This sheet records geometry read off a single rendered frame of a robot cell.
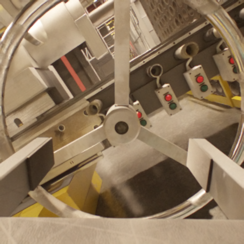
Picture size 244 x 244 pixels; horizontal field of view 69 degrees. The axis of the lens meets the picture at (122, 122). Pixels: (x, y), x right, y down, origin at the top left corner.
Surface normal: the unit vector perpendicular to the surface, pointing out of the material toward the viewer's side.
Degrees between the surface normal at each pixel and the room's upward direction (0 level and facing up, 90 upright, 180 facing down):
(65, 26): 104
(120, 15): 90
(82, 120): 90
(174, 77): 90
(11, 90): 90
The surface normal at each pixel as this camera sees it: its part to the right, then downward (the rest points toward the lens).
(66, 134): -0.01, 0.25
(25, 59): -0.20, -0.08
